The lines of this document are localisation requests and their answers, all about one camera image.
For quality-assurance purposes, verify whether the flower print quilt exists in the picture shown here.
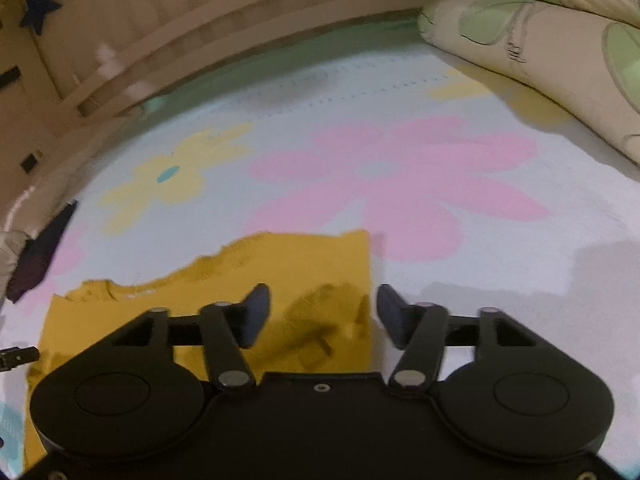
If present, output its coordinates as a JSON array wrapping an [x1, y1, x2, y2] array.
[[417, 0, 640, 168]]

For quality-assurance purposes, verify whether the green bed sheet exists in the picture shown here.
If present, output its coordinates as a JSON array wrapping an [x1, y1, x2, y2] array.
[[145, 9, 436, 111]]

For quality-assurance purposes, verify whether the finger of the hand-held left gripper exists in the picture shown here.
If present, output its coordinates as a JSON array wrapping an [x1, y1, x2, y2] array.
[[0, 345, 40, 370]]

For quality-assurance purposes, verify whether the white pillow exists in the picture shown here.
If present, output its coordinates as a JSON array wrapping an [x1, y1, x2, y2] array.
[[0, 230, 27, 302]]

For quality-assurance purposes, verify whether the blue star decoration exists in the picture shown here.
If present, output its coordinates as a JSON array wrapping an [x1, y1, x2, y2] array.
[[19, 0, 63, 36]]

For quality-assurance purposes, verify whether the dark cloth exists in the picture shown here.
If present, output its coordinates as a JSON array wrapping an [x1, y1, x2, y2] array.
[[7, 200, 79, 303]]

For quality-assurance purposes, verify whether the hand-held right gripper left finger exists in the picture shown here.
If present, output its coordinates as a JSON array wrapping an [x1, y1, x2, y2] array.
[[102, 283, 273, 391]]

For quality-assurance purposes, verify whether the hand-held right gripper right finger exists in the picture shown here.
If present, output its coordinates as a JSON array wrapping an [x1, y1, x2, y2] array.
[[376, 283, 543, 391]]

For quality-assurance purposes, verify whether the yellow knit top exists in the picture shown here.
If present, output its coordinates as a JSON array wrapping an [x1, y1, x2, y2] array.
[[22, 230, 373, 476]]

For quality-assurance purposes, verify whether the wooden headboard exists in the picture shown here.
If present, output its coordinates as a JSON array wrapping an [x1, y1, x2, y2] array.
[[50, 0, 451, 117]]

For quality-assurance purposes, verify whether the floral bed blanket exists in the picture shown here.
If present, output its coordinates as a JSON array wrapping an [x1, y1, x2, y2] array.
[[0, 42, 640, 480]]

